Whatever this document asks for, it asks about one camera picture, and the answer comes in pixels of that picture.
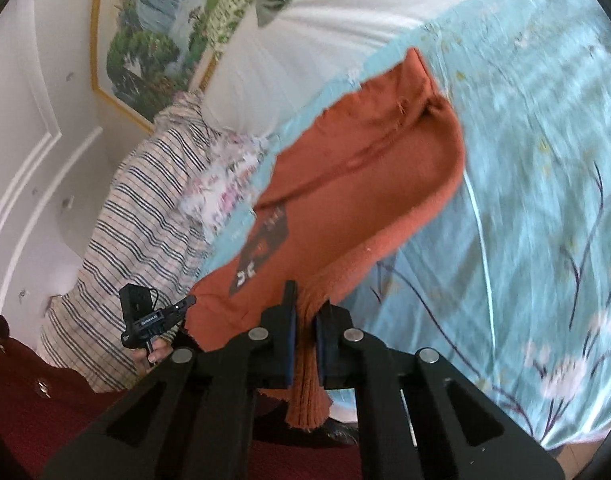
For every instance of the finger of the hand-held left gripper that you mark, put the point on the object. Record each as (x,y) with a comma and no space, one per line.
(183,305)

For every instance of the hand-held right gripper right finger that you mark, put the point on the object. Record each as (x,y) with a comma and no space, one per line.
(319,345)

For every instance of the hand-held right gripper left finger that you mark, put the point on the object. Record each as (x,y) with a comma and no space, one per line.
(290,345)

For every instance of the orange knit sweater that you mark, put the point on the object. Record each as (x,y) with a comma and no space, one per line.
(345,200)

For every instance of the person's left hand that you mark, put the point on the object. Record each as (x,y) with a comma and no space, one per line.
(158,352)

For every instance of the striped pillow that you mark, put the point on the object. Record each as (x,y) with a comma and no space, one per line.
(140,240)

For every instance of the floral white cloth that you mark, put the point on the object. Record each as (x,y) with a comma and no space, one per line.
(225,185)

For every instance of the floral teal bed sheet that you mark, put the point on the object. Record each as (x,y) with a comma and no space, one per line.
(510,210)

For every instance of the framed landscape painting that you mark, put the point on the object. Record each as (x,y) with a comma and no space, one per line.
(155,40)

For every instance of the white quilt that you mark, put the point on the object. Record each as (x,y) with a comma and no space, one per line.
(310,45)

